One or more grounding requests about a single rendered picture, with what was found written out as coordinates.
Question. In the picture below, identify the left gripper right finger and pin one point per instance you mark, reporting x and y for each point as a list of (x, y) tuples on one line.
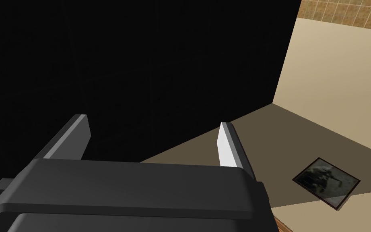
[(230, 148)]

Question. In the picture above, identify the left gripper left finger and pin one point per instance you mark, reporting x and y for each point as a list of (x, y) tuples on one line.
[(69, 140)]

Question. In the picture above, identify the dark framed wall picture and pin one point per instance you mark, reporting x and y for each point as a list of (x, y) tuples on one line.
[(326, 182)]

